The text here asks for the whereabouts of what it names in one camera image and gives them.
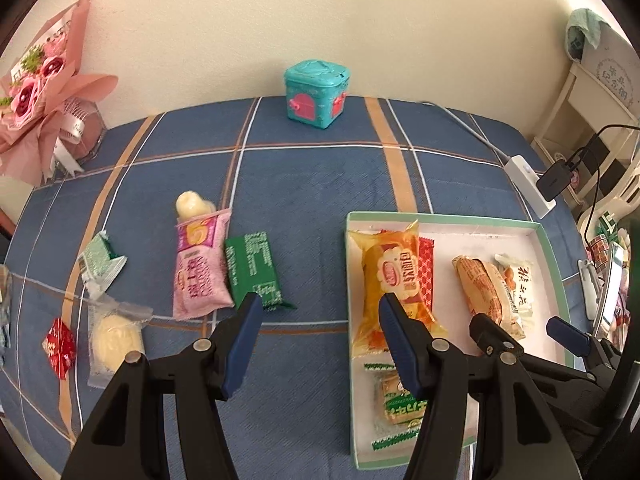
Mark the white tablet stand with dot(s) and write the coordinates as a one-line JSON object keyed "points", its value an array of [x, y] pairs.
{"points": [[590, 285]]}

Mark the white power strip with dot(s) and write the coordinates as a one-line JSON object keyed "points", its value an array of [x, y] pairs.
{"points": [[525, 185]]}

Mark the clear glass vase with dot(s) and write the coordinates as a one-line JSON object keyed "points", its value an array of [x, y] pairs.
{"points": [[82, 130]]}

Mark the blue plaid tablecloth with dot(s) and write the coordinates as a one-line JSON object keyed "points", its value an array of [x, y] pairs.
{"points": [[300, 175]]}

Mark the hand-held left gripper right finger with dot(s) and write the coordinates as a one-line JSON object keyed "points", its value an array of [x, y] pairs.
{"points": [[400, 347]]}

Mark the pink flower bouquet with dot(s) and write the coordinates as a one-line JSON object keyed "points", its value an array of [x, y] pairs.
{"points": [[40, 95]]}

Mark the white nut print snack packet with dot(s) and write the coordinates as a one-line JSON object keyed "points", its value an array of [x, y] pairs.
{"points": [[517, 280]]}

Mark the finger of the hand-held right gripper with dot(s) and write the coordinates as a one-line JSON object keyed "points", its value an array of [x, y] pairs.
{"points": [[567, 335], [492, 335]]}

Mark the yellow soft bread packet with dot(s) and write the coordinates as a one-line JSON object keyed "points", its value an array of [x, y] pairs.
{"points": [[395, 270]]}

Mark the black charger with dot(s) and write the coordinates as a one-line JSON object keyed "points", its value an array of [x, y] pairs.
{"points": [[554, 180]]}

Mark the pink swiss roll packet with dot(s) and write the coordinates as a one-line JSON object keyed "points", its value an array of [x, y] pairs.
{"points": [[200, 270]]}

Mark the small red cartoon snack packet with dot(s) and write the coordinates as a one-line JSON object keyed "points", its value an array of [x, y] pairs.
{"points": [[59, 347]]}

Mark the teal towel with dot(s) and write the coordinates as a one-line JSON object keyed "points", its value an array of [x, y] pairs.
{"points": [[587, 27]]}

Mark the blue and white plastic bag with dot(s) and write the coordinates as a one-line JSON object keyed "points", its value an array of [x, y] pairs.
{"points": [[4, 310]]}

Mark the green-edged clear cracker packet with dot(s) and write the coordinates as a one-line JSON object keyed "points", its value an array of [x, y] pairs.
{"points": [[395, 405]]}

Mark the clear packet with white pastry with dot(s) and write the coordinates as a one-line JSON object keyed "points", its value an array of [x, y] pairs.
{"points": [[117, 340]]}

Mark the dark green snack packet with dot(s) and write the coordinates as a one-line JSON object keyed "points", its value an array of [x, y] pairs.
{"points": [[252, 265]]}

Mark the cream and orange bread packet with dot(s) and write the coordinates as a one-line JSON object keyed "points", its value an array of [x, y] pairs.
{"points": [[485, 290]]}

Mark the white side shelf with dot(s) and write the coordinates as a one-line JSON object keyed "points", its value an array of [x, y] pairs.
{"points": [[595, 105]]}

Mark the red patterned long packet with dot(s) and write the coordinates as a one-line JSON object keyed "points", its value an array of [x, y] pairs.
{"points": [[426, 275]]}

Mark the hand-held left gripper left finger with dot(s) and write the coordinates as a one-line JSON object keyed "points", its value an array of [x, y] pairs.
{"points": [[242, 347]]}

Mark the shallow teal cardboard box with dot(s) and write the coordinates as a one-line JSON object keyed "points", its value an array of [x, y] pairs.
{"points": [[460, 237]]}

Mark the teal toy box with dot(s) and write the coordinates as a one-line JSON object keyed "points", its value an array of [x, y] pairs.
{"points": [[315, 92]]}

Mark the green and white snack packet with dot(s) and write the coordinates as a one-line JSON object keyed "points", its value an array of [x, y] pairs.
{"points": [[97, 260]]}

